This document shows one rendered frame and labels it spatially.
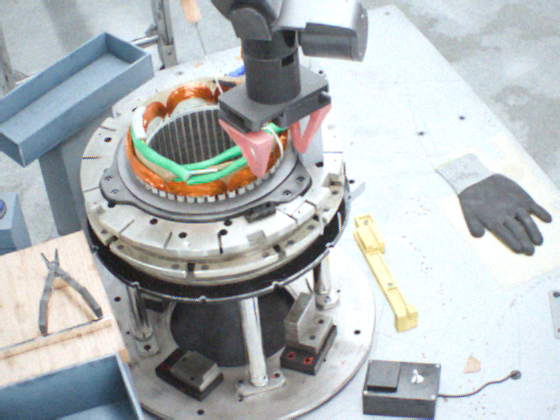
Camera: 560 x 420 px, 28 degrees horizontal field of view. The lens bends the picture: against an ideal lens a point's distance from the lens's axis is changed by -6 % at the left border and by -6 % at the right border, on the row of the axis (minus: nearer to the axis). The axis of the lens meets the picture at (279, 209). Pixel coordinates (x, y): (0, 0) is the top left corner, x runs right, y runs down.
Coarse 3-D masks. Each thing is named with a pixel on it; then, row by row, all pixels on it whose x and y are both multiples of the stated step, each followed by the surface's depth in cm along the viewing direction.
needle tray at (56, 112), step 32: (64, 64) 166; (96, 64) 170; (128, 64) 169; (32, 96) 164; (64, 96) 165; (96, 96) 159; (0, 128) 161; (32, 128) 160; (64, 128) 157; (96, 128) 164; (32, 160) 155; (64, 160) 162; (64, 192) 168; (64, 224) 175
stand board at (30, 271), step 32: (32, 256) 136; (64, 256) 135; (0, 288) 132; (32, 288) 132; (64, 288) 131; (96, 288) 131; (0, 320) 128; (32, 320) 128; (64, 320) 128; (32, 352) 125; (64, 352) 124; (96, 352) 124; (0, 384) 122
